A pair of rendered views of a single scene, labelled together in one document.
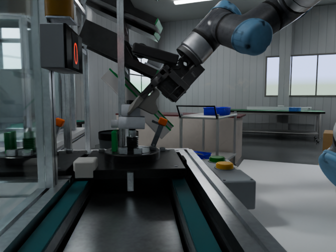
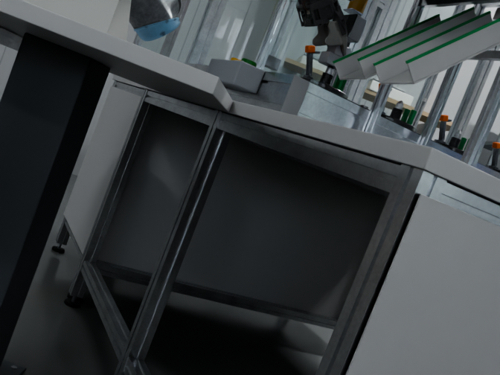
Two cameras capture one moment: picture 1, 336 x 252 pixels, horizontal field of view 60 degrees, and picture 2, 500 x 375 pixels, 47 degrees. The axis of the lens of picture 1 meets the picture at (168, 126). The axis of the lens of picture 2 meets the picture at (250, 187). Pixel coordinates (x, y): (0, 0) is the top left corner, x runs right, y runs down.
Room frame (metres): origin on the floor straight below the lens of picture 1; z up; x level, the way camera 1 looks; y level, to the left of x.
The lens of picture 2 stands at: (2.10, -0.58, 0.78)
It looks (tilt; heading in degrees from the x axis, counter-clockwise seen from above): 4 degrees down; 157
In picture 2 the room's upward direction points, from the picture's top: 21 degrees clockwise
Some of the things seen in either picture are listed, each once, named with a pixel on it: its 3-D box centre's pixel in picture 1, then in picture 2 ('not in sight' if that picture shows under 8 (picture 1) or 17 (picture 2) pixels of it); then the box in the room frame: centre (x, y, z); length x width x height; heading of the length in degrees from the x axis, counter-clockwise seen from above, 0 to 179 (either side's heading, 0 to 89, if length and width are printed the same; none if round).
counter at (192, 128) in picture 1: (179, 134); not in sight; (5.57, -0.22, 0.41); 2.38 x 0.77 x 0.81; 68
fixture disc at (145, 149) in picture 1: (132, 154); (321, 90); (0.73, 0.09, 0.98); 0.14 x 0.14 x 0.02
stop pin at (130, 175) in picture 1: (130, 181); not in sight; (0.60, 0.08, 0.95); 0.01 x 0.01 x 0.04; 5
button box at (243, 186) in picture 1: (224, 180); (232, 74); (0.66, -0.13, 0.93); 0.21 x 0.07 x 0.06; 5
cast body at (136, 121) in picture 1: (128, 114); (338, 55); (0.73, 0.10, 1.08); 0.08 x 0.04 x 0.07; 95
